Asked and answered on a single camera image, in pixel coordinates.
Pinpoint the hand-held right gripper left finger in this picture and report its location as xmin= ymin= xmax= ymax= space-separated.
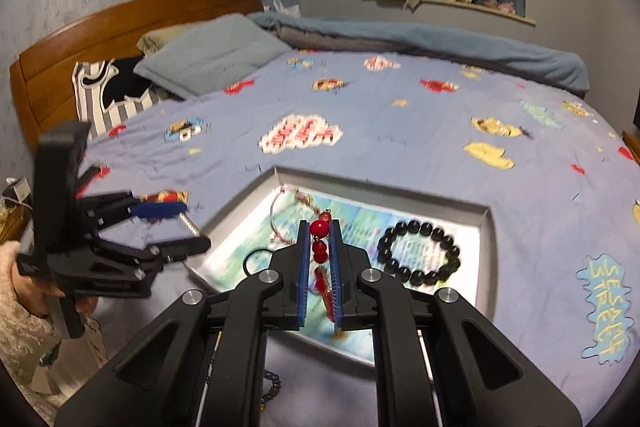
xmin=55 ymin=219 xmax=308 ymax=427

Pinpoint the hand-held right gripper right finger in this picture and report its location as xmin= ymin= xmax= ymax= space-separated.
xmin=330 ymin=219 xmax=583 ymax=427

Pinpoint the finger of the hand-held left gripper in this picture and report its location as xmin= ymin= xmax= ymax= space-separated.
xmin=94 ymin=234 xmax=212 ymax=276
xmin=75 ymin=189 xmax=189 ymax=236

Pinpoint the silver bangle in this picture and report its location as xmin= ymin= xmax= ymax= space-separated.
xmin=177 ymin=213 xmax=203 ymax=240

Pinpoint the red bead bracelet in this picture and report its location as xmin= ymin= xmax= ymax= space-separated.
xmin=309 ymin=209 xmax=346 ymax=339

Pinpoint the thin black loop bracelet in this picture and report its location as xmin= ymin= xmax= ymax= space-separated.
xmin=243 ymin=248 xmax=275 ymax=279

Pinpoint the large black bead bracelet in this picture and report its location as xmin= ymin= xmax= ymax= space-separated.
xmin=376 ymin=219 xmax=462 ymax=287

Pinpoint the shallow grey cardboard box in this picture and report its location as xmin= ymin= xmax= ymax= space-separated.
xmin=187 ymin=164 xmax=496 ymax=368

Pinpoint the person's left forearm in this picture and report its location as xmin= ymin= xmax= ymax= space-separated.
xmin=0 ymin=277 xmax=108 ymax=397

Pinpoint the person's left hand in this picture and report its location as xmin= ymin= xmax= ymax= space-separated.
xmin=10 ymin=241 xmax=100 ymax=320

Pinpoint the blue-green printed paper sheet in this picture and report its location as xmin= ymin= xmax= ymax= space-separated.
xmin=210 ymin=186 xmax=481 ymax=364

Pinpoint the striped black white pillow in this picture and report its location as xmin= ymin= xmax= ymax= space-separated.
xmin=72 ymin=57 xmax=171 ymax=140

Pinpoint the cartoon printed blue bedsheet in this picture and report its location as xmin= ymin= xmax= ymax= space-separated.
xmin=85 ymin=49 xmax=640 ymax=427

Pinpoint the blue-grey pillow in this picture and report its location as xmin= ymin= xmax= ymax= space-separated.
xmin=134 ymin=14 xmax=293 ymax=100

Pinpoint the beige pillow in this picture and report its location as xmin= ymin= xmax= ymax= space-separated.
xmin=137 ymin=24 xmax=191 ymax=56

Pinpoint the wooden headboard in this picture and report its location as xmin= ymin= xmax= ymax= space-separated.
xmin=10 ymin=0 xmax=266 ymax=142

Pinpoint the grey blanket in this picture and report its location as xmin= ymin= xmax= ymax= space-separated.
xmin=275 ymin=27 xmax=351 ymax=52

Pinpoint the teal blanket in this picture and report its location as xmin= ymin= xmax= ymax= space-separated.
xmin=247 ymin=11 xmax=588 ymax=94

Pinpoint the wooden window ledge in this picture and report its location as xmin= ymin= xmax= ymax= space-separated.
xmin=361 ymin=0 xmax=537 ymax=26

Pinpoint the wooden cabinet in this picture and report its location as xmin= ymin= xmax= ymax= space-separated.
xmin=622 ymin=129 xmax=640 ymax=166

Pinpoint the iridescent blue bead bracelet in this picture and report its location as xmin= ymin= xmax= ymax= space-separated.
xmin=262 ymin=369 xmax=284 ymax=409

